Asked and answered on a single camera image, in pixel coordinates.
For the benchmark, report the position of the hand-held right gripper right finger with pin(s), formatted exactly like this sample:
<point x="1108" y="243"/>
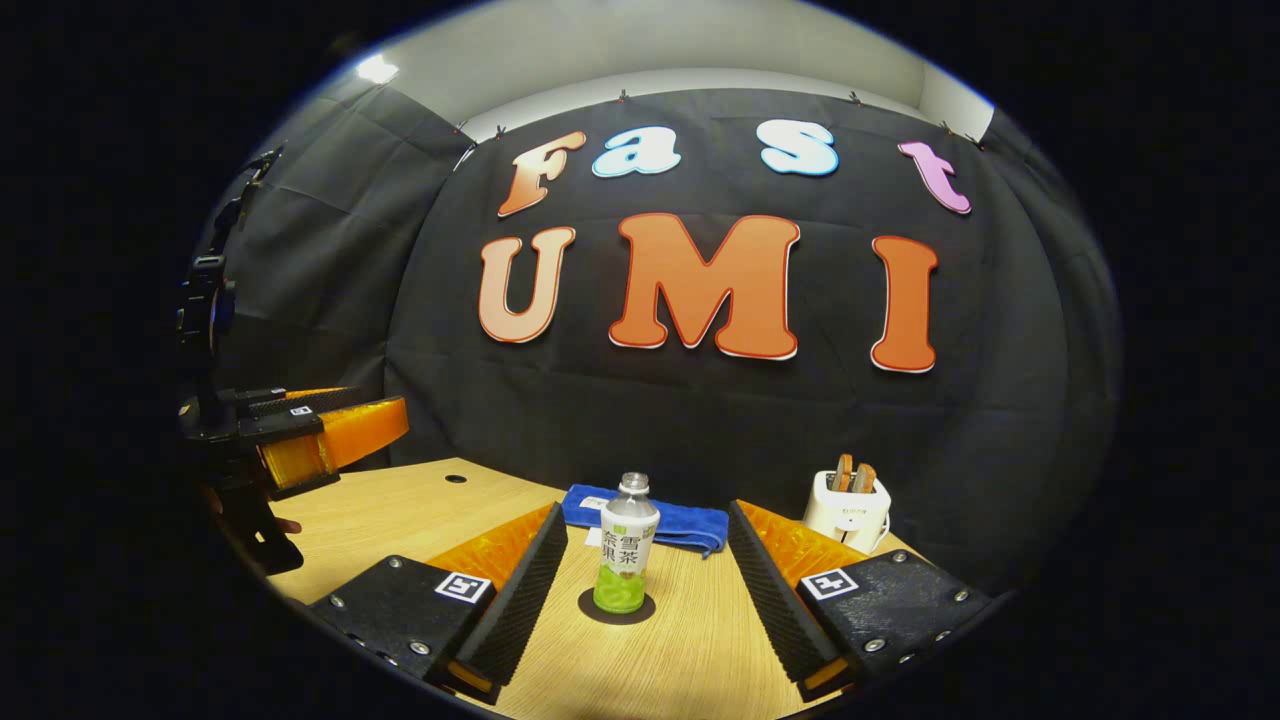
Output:
<point x="775" y="605"/>

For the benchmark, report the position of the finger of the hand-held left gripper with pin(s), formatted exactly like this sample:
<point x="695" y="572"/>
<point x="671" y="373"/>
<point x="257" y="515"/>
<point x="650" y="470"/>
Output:
<point x="300" y="403"/>
<point x="360" y="430"/>

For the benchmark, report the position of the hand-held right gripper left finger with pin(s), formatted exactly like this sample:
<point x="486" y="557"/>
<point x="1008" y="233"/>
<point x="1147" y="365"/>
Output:
<point x="520" y="605"/>

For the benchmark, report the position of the dark brown round coaster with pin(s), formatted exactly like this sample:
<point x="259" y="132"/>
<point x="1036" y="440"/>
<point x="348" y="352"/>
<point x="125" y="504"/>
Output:
<point x="640" y="612"/>

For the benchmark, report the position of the clear water bottle white label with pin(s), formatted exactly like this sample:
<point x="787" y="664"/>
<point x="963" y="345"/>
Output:
<point x="627" y="545"/>

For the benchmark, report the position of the white toaster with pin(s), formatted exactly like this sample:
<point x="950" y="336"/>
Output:
<point x="845" y="520"/>

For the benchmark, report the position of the blue towel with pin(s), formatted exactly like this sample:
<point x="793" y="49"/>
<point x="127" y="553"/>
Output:
<point x="690" y="525"/>

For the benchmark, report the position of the brown bread slice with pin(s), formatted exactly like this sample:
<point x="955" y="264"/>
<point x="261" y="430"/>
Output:
<point x="866" y="478"/>
<point x="845" y="472"/>

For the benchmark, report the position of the black backdrop cloth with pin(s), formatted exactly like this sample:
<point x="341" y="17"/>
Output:
<point x="700" y="420"/>

